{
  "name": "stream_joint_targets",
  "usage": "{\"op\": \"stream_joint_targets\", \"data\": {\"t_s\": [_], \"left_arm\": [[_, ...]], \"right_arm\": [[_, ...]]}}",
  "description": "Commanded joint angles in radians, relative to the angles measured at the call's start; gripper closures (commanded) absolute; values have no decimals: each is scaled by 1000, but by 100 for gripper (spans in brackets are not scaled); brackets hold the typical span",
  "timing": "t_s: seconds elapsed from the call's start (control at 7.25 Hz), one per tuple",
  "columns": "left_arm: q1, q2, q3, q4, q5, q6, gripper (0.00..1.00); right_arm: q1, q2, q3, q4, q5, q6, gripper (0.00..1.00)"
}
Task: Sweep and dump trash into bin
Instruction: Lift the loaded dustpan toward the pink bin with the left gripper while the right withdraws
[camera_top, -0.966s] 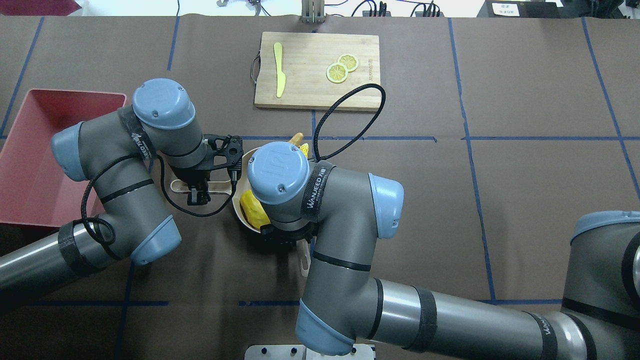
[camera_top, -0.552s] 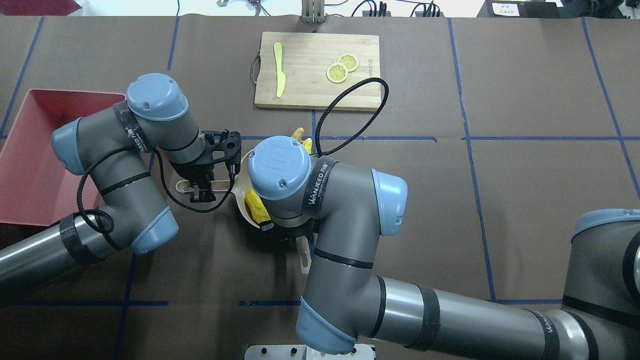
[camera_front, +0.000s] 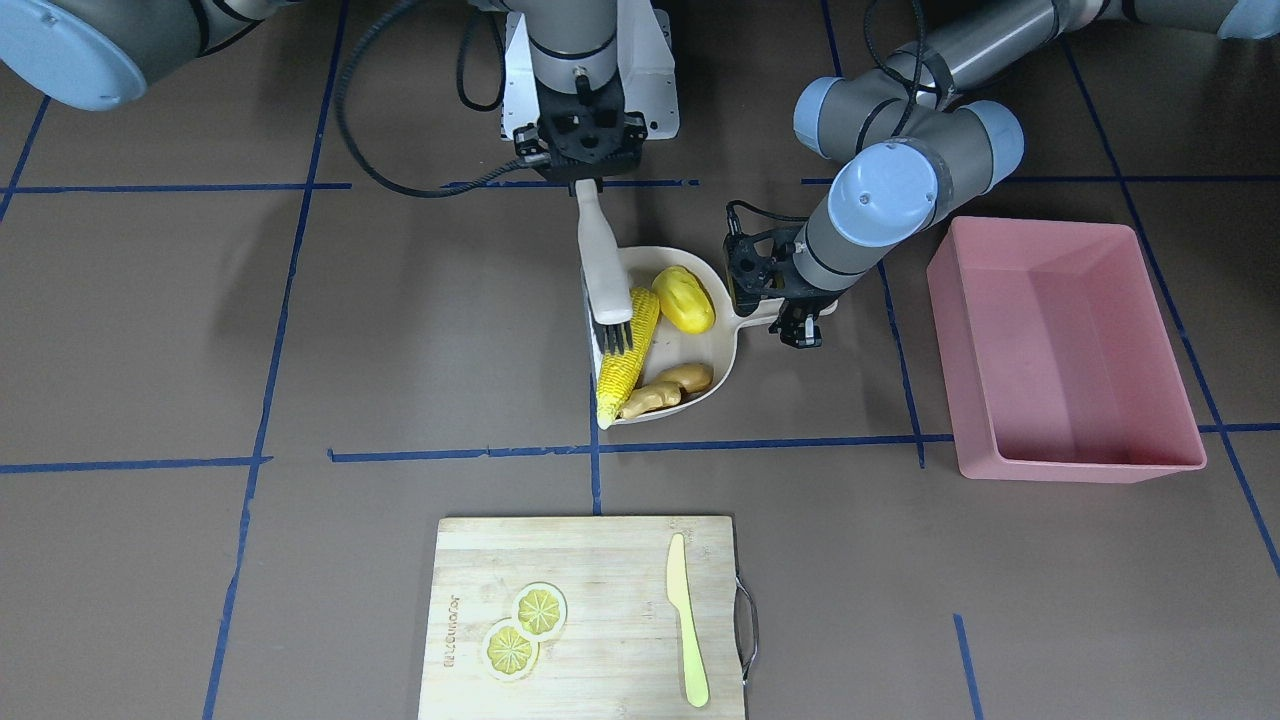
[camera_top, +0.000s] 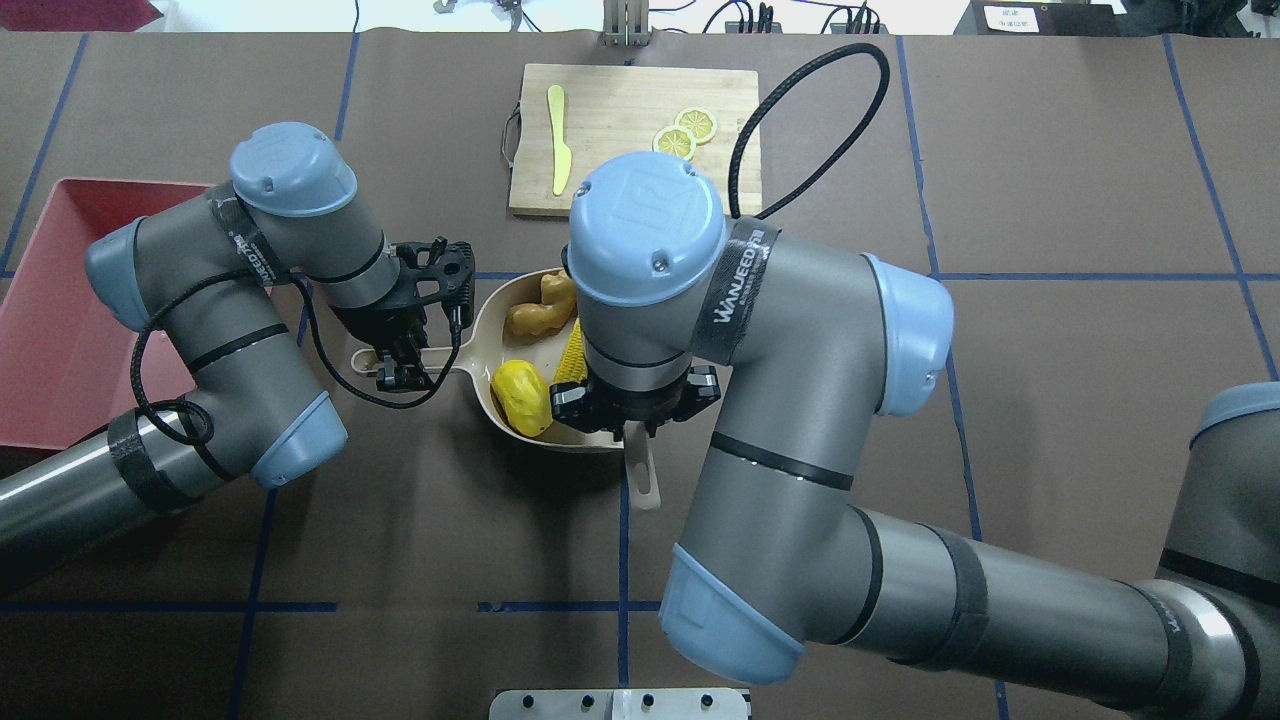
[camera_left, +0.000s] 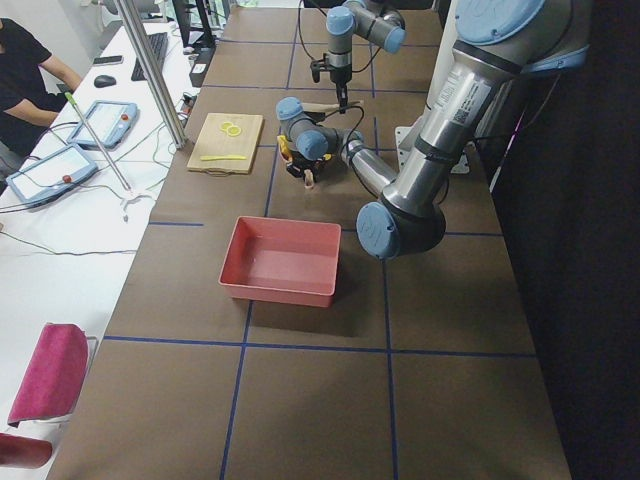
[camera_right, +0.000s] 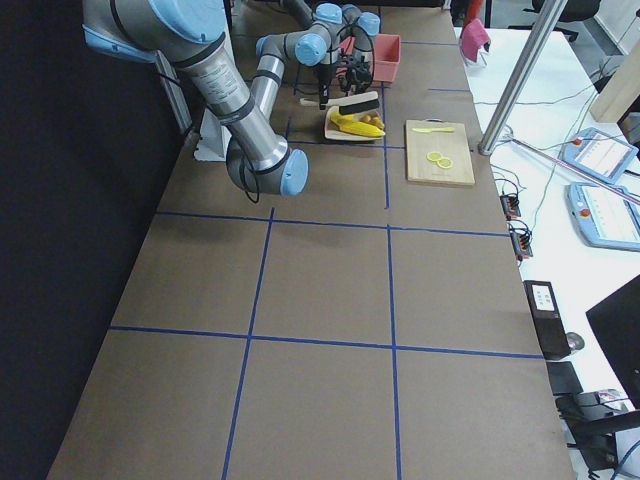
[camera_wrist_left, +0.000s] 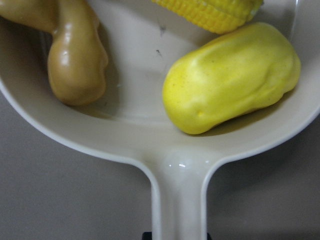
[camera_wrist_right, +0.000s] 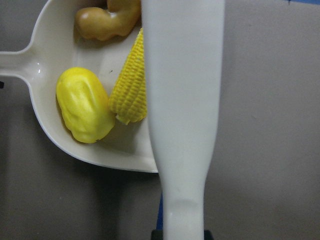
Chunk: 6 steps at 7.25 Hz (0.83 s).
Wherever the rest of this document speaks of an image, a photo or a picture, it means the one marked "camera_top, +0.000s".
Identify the wooden cutting board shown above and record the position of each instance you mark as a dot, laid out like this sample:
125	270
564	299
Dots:
609	111

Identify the yellow toy potato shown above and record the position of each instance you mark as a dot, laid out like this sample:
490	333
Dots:
523	396

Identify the toy lemon slice lower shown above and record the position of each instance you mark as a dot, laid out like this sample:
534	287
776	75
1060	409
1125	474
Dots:
677	141

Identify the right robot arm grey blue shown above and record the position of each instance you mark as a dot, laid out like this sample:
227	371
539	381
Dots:
800	346

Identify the toy lemon slice upper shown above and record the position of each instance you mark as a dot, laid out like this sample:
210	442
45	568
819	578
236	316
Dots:
701	123

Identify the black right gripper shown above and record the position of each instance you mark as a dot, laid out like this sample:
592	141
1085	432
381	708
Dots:
572	403

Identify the beige hand brush black bristles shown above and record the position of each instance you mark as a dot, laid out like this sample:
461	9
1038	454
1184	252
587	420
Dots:
640	469

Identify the yellow toy corn cob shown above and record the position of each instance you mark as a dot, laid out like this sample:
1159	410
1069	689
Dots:
572	366

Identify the yellow plastic toy knife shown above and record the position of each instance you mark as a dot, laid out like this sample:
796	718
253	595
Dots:
562	157

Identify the pink plastic bin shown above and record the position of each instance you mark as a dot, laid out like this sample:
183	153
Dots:
65	359

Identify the tan toy ginger root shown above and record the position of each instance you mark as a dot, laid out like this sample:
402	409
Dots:
557	303

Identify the beige plastic dustpan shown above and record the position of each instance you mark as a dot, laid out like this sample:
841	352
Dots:
523	340

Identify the toy lemon slice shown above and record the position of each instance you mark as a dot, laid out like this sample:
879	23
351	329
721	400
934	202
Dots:
701	123
677	141

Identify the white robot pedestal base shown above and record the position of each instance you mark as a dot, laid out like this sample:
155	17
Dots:
623	703

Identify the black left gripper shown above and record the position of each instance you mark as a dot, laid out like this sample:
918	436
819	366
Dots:
377	322

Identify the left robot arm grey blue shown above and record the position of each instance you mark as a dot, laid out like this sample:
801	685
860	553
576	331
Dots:
221	391

